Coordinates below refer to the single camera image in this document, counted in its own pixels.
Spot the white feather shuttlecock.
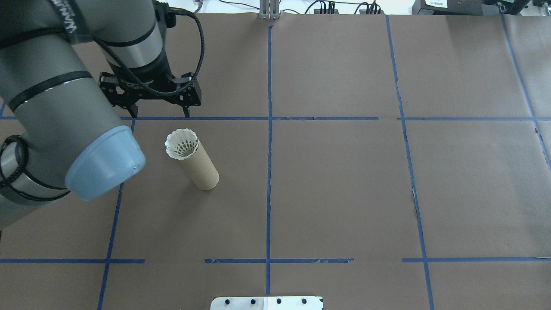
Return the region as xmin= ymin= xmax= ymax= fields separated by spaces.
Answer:
xmin=164 ymin=128 xmax=201 ymax=161

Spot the brown cardboard tube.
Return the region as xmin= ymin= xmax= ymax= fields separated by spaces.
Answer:
xmin=166 ymin=129 xmax=220 ymax=191

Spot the black mini computer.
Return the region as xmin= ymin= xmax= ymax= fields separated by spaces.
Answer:
xmin=412 ymin=0 xmax=489 ymax=16

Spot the black monitor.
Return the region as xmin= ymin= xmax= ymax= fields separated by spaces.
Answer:
xmin=482 ymin=0 xmax=533 ymax=14

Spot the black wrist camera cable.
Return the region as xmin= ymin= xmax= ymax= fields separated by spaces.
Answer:
xmin=0 ymin=2 xmax=206 ymax=188

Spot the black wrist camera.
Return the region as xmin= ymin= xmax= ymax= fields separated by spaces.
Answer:
xmin=153 ymin=0 xmax=178 ymax=26

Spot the black printed strap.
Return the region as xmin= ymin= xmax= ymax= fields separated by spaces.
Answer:
xmin=46 ymin=0 xmax=93 ymax=43

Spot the aluminium profile post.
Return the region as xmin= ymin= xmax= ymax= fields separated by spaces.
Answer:
xmin=258 ymin=0 xmax=281 ymax=20

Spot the white post with base plate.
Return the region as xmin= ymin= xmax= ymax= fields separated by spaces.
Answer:
xmin=210 ymin=296 xmax=324 ymax=310

